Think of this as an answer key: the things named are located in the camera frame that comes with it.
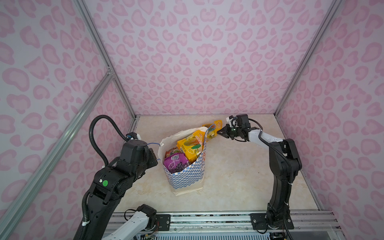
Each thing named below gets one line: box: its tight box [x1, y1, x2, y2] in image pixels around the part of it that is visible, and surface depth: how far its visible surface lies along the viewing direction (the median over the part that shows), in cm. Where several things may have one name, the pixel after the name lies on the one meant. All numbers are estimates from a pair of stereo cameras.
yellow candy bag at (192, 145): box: [176, 130, 205, 163], surface depth 80 cm
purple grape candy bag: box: [163, 153, 189, 174], surface depth 76 cm
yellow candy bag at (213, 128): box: [202, 120, 223, 141], surface depth 100 cm
